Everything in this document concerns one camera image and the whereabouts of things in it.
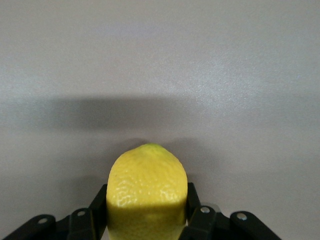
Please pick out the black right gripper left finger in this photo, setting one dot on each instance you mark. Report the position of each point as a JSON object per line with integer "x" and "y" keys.
{"x": 82, "y": 222}

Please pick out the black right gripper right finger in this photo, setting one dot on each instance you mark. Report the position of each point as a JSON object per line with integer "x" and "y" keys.
{"x": 207, "y": 222}

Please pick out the yellow lemon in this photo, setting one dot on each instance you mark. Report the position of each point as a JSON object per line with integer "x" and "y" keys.
{"x": 147, "y": 190}

